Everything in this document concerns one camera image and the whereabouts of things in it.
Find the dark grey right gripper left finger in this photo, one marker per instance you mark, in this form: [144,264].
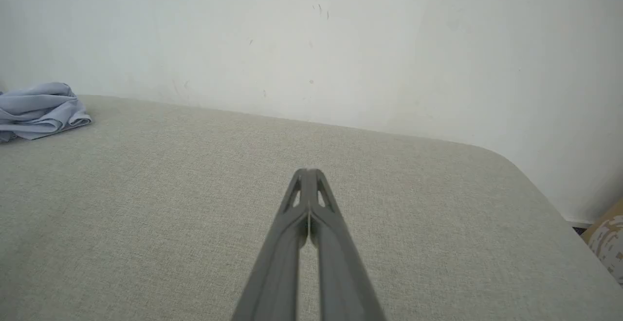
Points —
[275,272]

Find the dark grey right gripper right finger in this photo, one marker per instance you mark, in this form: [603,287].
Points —
[340,272]

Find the blue polo shirt white collar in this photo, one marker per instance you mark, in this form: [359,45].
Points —
[39,111]

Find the grey-beige fabric sofa seat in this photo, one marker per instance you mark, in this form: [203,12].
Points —
[146,214]

